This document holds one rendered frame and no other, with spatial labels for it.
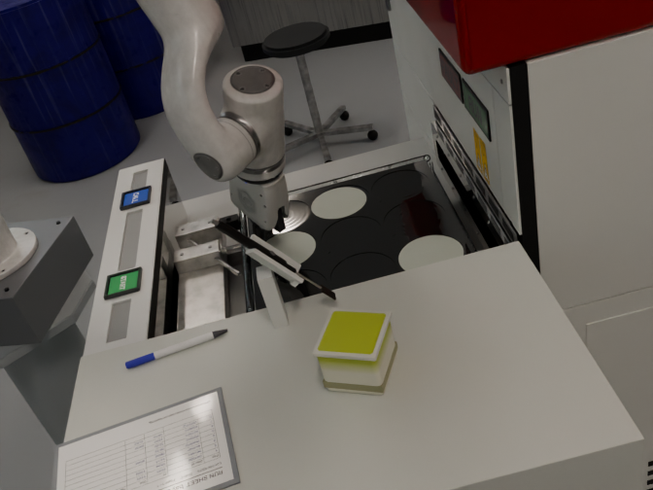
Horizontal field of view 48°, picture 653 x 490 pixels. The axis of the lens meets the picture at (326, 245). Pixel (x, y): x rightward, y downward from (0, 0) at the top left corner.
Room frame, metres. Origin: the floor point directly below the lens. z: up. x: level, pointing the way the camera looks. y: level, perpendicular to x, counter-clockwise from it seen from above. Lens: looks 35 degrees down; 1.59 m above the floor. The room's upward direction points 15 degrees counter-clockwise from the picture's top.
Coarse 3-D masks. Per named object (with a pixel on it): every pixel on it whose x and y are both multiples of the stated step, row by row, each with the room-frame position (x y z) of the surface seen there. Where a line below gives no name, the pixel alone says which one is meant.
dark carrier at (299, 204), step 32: (320, 192) 1.15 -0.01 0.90; (384, 192) 1.09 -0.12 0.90; (416, 192) 1.06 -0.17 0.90; (288, 224) 1.08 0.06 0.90; (320, 224) 1.05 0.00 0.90; (352, 224) 1.02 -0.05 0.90; (384, 224) 1.00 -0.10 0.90; (416, 224) 0.97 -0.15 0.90; (448, 224) 0.95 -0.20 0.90; (320, 256) 0.96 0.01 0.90; (352, 256) 0.94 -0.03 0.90; (384, 256) 0.91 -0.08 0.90; (256, 288) 0.92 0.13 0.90; (288, 288) 0.90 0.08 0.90
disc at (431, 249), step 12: (420, 240) 0.93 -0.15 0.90; (432, 240) 0.92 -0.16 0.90; (444, 240) 0.91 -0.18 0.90; (456, 240) 0.90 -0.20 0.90; (408, 252) 0.91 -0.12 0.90; (420, 252) 0.90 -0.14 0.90; (432, 252) 0.89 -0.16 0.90; (444, 252) 0.88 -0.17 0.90; (456, 252) 0.87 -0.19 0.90; (408, 264) 0.88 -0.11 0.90; (420, 264) 0.87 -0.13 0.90
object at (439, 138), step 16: (432, 128) 1.21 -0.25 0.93; (448, 144) 1.12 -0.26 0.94; (448, 160) 1.18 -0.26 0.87; (448, 176) 1.13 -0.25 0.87; (464, 176) 1.01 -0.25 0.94; (464, 192) 1.06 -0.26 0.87; (480, 192) 0.95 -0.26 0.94; (464, 208) 1.03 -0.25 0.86; (480, 208) 0.92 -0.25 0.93; (480, 224) 0.96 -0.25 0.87; (496, 224) 0.86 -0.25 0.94; (480, 240) 0.95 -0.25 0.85; (496, 240) 0.85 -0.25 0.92
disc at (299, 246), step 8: (288, 232) 1.05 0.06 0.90; (296, 232) 1.04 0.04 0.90; (304, 232) 1.03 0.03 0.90; (272, 240) 1.04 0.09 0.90; (280, 240) 1.03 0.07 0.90; (288, 240) 1.02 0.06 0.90; (296, 240) 1.02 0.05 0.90; (304, 240) 1.01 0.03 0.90; (312, 240) 1.01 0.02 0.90; (280, 248) 1.01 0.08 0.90; (288, 248) 1.00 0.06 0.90; (296, 248) 1.00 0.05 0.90; (304, 248) 0.99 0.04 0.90; (312, 248) 0.98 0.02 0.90; (288, 256) 0.98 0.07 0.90; (296, 256) 0.98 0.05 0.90; (304, 256) 0.97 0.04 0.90
